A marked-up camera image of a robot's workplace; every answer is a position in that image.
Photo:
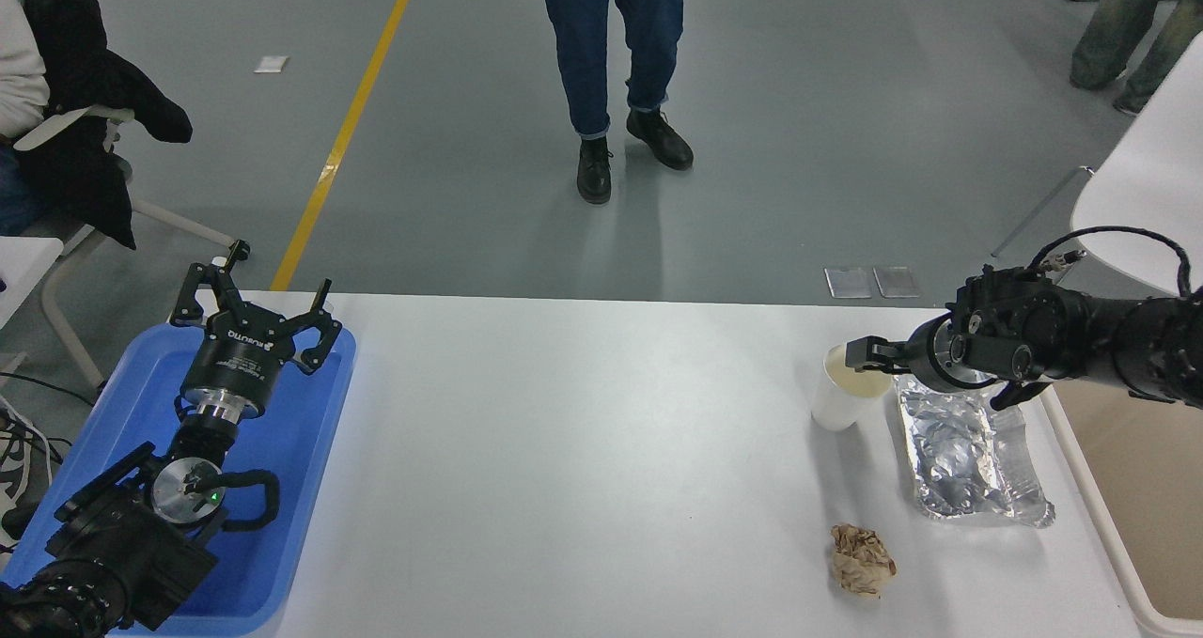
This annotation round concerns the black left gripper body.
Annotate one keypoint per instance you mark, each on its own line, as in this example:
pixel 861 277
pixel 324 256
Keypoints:
pixel 235 361

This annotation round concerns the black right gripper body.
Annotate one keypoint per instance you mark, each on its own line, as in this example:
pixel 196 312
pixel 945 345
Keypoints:
pixel 926 361

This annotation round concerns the white paper cup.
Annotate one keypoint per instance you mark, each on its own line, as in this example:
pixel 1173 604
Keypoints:
pixel 836 403

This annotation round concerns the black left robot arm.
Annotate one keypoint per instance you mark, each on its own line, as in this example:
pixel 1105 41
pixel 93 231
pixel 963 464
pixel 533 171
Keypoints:
pixel 122 553

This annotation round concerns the clear floor plate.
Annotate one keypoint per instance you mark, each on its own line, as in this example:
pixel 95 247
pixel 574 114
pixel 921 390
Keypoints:
pixel 897 281
pixel 849 282

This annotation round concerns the blue plastic tray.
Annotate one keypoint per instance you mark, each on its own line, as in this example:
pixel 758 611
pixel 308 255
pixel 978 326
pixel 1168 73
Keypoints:
pixel 301 431

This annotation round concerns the silver foil tray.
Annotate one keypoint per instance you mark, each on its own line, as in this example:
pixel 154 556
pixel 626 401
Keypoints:
pixel 968 459

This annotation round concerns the crumpled tan paper ball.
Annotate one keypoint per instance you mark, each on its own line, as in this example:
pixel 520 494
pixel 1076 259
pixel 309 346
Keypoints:
pixel 860 563

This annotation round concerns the white paper scrap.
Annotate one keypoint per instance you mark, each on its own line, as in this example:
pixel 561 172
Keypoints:
pixel 273 65

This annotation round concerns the black and white shoe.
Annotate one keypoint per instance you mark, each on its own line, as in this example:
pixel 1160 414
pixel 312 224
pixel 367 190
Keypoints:
pixel 17 459

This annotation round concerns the large pale bin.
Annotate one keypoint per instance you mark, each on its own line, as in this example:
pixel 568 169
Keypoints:
pixel 1147 488

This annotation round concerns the white chair with grey legs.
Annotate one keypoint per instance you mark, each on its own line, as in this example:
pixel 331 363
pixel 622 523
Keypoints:
pixel 1137 196

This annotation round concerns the seated person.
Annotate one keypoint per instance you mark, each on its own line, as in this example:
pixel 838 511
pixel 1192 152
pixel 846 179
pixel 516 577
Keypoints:
pixel 23 65

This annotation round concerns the person beside white chair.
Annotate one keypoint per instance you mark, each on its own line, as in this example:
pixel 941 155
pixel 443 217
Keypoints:
pixel 1114 27

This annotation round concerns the standing person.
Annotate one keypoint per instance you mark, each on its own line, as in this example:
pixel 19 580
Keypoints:
pixel 592 37

